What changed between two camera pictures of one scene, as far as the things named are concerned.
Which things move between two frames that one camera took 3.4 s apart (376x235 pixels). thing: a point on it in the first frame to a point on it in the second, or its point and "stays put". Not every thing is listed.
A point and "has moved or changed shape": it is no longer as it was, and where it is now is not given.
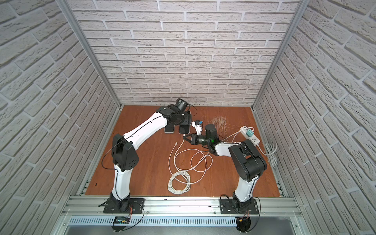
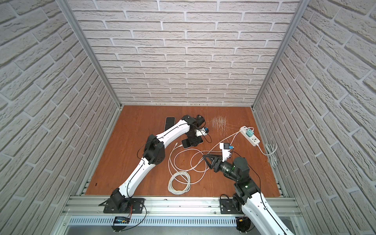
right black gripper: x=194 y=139 to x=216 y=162
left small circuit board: x=121 y=220 stays put
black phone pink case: x=184 y=129 has moved or changed shape
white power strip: x=254 y=139 stays put
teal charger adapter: x=249 y=133 stays put
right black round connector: x=243 y=223 stays put
